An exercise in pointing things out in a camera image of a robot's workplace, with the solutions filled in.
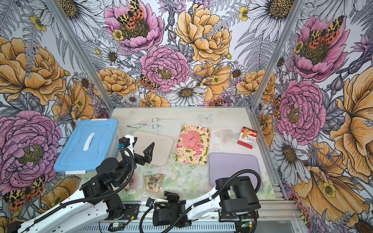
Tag bag of mixed snacks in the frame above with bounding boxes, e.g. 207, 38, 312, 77
140, 173, 166, 202

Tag ziploc bag pink cookies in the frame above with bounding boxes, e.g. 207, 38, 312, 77
214, 129, 239, 143

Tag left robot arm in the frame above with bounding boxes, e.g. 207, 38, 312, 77
7, 135, 155, 233

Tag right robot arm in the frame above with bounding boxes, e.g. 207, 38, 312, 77
147, 176, 261, 228

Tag pile of pink cookies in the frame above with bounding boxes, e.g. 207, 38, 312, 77
180, 130, 203, 152

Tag beige plastic tray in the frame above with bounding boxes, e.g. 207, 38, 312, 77
131, 131, 174, 167

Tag metal scissors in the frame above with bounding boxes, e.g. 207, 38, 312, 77
127, 117, 159, 129

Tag blue lidded storage box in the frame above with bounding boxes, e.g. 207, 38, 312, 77
54, 118, 122, 175

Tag yellow floral tray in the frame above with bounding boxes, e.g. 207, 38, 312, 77
174, 125, 211, 166

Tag lavender plastic tray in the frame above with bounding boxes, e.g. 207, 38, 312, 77
208, 152, 261, 186

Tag red white small box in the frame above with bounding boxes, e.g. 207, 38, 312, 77
237, 127, 258, 149

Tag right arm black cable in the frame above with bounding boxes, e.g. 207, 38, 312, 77
139, 168, 262, 233

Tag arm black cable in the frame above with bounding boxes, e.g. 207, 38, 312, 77
34, 147, 137, 225
139, 168, 262, 233

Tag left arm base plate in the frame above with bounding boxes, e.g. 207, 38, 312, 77
121, 203, 140, 220

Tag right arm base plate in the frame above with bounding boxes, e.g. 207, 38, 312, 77
218, 210, 259, 222

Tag aluminium front rail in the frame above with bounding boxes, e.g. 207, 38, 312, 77
52, 200, 304, 224

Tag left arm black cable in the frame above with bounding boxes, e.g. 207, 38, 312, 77
34, 147, 137, 225

